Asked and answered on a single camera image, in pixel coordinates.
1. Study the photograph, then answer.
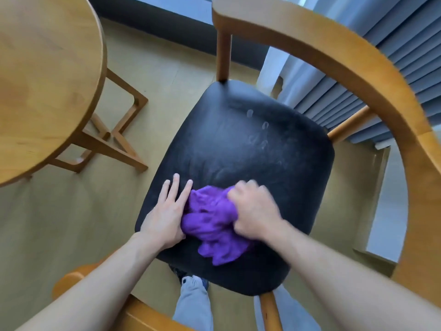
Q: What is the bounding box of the person's left hand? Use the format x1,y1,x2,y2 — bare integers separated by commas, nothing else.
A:
139,173,194,251

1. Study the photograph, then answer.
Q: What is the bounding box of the person's right hand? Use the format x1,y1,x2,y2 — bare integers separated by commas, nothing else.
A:
227,180,285,242

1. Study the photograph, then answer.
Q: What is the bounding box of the purple cloth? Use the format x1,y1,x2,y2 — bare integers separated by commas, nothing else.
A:
181,185,254,266

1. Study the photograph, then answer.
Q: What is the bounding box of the person's left forearm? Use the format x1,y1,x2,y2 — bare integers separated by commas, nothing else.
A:
14,231,167,331

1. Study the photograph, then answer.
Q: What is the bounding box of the person's right forearm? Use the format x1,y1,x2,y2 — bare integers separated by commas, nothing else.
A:
265,219,441,331

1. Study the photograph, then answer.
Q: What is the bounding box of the wooden chair with black seat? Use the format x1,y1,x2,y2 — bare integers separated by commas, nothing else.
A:
52,0,441,331

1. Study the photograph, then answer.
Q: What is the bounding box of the dark shoe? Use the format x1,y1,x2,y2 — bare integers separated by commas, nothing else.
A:
170,265,209,291

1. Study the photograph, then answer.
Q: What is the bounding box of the person's left leg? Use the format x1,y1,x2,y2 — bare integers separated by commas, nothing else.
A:
172,276,214,331

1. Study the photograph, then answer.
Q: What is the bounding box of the person's leg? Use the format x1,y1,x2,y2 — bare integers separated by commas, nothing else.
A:
172,276,214,331
254,284,322,331

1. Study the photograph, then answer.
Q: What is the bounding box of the person's right leg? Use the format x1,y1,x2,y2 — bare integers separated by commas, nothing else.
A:
254,284,322,331

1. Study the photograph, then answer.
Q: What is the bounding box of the white sheer curtain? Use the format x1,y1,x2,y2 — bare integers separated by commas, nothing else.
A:
256,0,333,100

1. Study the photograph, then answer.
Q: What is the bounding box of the round wooden table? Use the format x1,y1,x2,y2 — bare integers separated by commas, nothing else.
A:
0,0,149,188

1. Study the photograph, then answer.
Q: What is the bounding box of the grey pleated curtain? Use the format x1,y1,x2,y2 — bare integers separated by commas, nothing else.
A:
276,0,441,145

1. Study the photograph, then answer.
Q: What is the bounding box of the dark grey window frame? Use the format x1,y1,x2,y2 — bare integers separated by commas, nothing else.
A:
86,0,270,72

